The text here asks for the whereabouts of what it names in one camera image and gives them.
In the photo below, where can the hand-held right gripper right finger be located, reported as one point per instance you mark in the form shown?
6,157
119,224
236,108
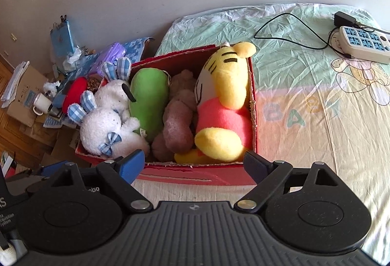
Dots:
256,167

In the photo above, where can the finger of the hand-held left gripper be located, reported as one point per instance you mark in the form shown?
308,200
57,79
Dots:
50,170

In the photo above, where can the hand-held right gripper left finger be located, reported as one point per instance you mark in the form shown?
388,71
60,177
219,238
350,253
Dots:
134,165

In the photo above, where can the white bunny plush blue bow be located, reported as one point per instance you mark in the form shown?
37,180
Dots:
97,125

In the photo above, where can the brown plush toy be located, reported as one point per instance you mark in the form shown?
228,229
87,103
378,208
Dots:
176,125

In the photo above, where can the red cardboard box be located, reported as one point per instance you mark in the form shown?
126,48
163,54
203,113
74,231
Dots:
198,176

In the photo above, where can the green plush toy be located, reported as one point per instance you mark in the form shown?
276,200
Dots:
149,101

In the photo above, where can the printed bed sheet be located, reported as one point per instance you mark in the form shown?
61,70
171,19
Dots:
304,147

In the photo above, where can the yellow tiger plush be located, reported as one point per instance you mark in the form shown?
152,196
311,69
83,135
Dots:
225,119

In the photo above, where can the white mug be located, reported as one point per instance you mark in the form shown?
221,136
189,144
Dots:
42,102

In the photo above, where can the brown cardboard box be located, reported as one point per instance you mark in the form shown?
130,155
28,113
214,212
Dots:
24,98

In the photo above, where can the small white plush dog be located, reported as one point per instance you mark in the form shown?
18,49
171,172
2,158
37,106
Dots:
50,89

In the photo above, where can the red round plush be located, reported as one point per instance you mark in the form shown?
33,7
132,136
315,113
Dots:
76,92

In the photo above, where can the white papers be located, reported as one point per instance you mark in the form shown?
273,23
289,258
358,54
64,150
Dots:
13,83

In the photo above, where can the clear plastic bag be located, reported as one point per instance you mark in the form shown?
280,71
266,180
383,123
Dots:
72,60

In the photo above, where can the purple wipes package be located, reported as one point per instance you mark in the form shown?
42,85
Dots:
111,52

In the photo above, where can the blue patterned cloth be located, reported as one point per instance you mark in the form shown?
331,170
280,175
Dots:
137,48

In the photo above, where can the blue bag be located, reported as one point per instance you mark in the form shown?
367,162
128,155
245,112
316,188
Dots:
62,37

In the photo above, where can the white power strip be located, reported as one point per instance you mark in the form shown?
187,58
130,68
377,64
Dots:
365,43

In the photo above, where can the black power adapter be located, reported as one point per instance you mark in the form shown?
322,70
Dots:
344,19

